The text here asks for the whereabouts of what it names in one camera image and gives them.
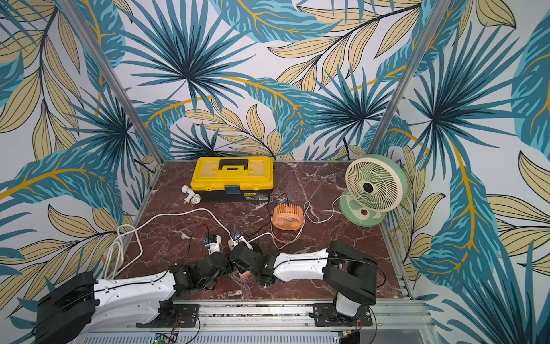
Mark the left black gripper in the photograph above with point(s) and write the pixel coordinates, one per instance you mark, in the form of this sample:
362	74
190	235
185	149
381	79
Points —
228	269

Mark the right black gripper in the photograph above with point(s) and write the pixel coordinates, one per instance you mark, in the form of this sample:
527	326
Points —
240	257

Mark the pink power strip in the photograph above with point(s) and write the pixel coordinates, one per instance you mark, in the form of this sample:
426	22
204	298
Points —
244	273

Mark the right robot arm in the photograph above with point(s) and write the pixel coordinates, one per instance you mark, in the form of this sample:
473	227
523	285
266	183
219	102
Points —
352	273

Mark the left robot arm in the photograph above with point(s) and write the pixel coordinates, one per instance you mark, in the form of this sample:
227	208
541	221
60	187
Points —
85	303

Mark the small orange desk fan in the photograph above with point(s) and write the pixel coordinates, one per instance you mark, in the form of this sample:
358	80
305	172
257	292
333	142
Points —
288	218

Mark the green cream desk fan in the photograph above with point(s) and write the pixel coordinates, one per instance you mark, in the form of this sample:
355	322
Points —
375	185

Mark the white pipe fitting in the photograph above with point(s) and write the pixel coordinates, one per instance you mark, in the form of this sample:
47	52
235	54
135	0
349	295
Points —
191	196

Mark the yellow black toolbox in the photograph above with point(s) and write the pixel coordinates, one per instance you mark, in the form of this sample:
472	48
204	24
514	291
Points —
233	179

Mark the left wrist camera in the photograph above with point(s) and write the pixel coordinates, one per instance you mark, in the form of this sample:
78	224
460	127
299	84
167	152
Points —
213	243

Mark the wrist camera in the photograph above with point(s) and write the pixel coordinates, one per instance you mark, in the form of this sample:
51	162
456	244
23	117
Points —
213	243
237	238

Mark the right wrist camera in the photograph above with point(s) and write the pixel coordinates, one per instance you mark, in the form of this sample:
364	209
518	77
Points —
237	238

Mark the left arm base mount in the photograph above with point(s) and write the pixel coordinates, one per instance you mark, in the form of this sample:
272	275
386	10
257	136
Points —
173	316

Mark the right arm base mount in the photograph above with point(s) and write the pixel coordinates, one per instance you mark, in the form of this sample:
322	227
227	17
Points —
325	315

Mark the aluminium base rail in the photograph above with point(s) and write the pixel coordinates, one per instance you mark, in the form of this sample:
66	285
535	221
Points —
282	321

